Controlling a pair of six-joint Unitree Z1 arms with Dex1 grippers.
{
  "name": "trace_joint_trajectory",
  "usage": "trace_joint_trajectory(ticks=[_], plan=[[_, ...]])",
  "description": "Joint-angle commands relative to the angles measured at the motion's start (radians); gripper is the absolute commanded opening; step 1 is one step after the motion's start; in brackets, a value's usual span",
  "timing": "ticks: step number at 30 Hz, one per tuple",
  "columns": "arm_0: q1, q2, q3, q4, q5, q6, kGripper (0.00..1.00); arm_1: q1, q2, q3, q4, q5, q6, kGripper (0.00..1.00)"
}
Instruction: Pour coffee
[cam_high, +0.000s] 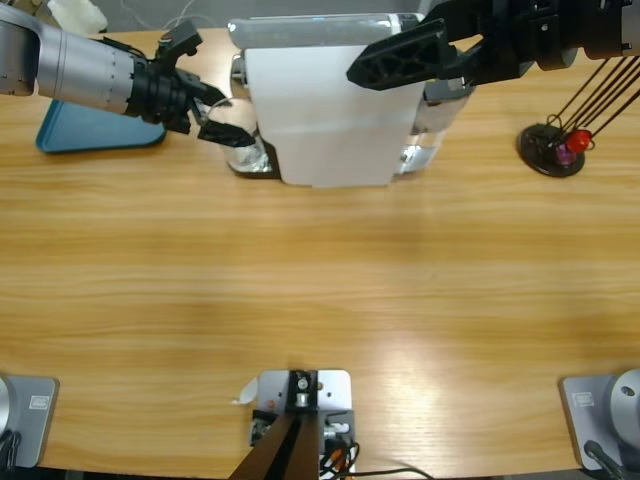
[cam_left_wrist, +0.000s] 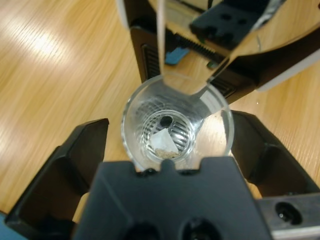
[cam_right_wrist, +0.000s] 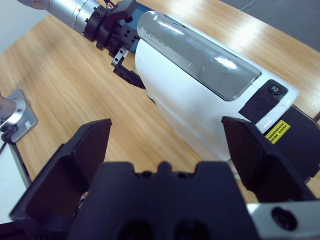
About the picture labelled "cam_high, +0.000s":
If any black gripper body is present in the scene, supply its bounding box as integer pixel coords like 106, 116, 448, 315
127, 55, 205, 137
447, 0, 581, 89

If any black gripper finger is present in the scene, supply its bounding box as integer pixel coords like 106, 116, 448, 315
346, 18, 449, 92
177, 69, 226, 104
424, 0, 496, 34
196, 118, 257, 149

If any white capsule coffee machine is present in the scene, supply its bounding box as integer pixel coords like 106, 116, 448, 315
227, 13, 432, 190

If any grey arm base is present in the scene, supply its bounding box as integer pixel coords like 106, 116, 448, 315
558, 368, 640, 472
0, 374, 60, 469

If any red coffee capsule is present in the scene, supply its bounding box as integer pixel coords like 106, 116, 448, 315
567, 128, 595, 154

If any blue plastic tray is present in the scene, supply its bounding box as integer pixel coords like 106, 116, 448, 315
34, 97, 169, 155

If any white plastic bag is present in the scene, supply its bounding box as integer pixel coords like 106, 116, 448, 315
47, 0, 109, 34

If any white paper tag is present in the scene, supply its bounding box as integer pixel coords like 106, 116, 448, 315
229, 377, 260, 406

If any white mounting block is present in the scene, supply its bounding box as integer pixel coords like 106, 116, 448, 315
249, 368, 357, 480

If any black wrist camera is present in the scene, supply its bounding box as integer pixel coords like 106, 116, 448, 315
157, 19, 204, 66

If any white floor cable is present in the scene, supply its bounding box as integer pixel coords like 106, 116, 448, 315
129, 0, 231, 32

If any black wire capsule holder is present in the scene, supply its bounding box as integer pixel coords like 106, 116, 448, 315
517, 49, 640, 179

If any dark camera post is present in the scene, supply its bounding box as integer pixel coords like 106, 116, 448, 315
230, 369, 321, 480

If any black mount cable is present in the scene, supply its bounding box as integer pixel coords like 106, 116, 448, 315
349, 465, 436, 480

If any black base cable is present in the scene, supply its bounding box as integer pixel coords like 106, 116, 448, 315
583, 439, 626, 480
0, 429, 24, 469

